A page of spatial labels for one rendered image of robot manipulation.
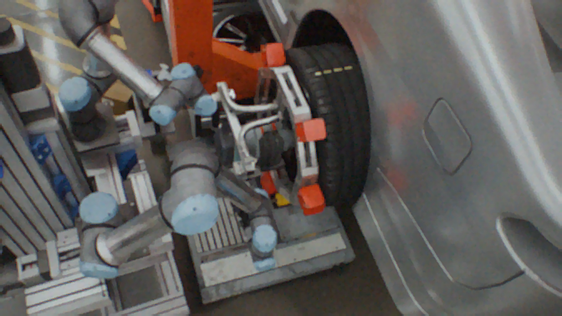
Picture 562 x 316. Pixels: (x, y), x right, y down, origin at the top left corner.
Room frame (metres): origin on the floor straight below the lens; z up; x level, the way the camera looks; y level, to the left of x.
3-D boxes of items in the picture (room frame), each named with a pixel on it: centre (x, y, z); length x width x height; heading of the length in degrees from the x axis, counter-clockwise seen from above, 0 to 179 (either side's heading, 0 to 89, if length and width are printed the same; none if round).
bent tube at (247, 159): (0.98, 0.07, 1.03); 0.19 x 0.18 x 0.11; 118
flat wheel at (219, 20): (2.02, 0.27, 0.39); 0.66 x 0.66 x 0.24
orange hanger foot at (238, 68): (1.66, 0.20, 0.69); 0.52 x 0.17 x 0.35; 118
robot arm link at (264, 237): (0.62, 0.00, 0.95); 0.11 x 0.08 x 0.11; 19
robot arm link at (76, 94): (0.99, 0.78, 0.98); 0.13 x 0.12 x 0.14; 167
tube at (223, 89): (1.16, 0.16, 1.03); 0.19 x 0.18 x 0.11; 118
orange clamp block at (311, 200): (0.86, -0.15, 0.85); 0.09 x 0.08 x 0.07; 28
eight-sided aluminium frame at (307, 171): (1.13, 0.01, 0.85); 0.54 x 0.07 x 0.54; 28
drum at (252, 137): (1.10, 0.07, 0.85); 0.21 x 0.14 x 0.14; 118
